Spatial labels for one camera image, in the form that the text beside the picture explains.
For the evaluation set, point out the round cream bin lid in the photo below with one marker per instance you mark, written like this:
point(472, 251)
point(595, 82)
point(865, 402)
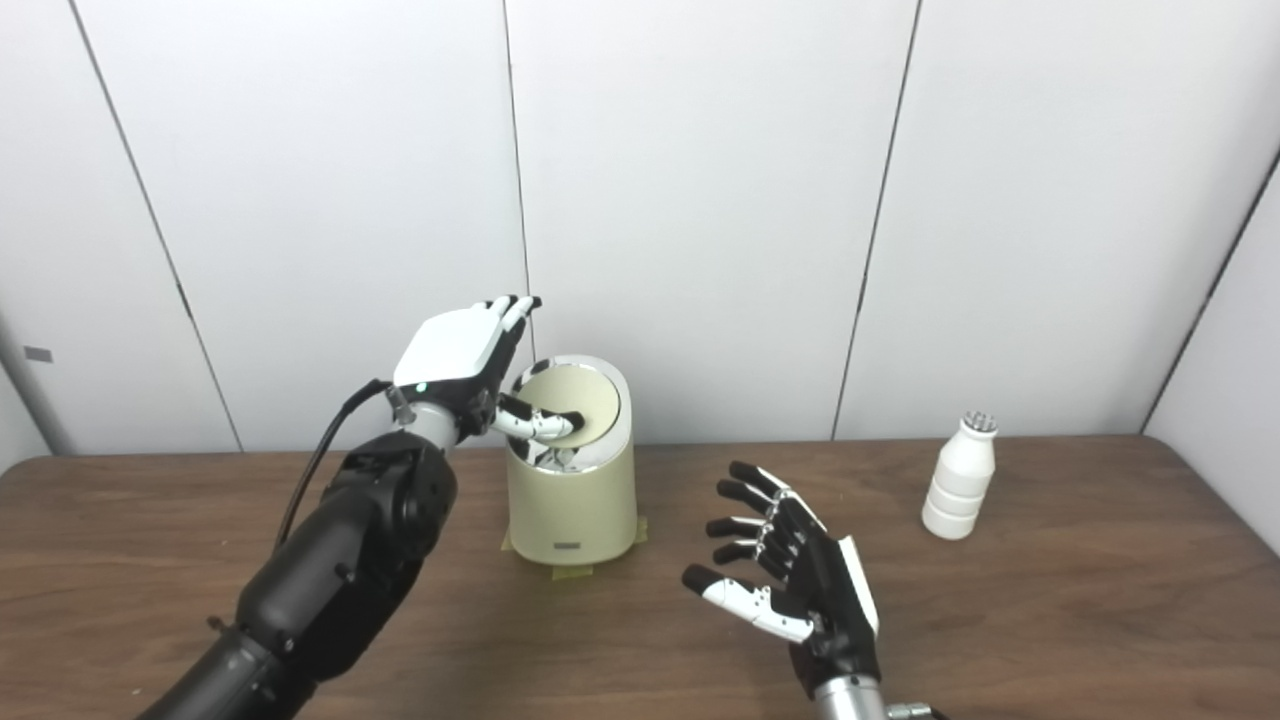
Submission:
point(592, 395)

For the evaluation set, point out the black and white left hand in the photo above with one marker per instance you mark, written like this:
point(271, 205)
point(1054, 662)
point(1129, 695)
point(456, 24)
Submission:
point(450, 350)

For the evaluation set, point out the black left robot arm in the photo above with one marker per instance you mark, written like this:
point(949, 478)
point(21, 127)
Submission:
point(340, 560)

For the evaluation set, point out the small white plastic bottle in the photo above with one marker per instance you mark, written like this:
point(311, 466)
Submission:
point(960, 480)

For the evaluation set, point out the black and white right hand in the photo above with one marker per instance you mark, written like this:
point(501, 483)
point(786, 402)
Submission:
point(815, 580)

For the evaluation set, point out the small grey wall sticker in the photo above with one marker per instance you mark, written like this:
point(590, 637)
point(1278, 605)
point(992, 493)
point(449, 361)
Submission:
point(38, 354)

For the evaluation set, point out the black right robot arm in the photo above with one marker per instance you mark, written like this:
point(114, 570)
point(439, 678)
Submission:
point(848, 700)

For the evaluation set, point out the cream-colored cylindrical bin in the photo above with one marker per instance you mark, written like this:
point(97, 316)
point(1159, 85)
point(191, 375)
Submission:
point(572, 500)

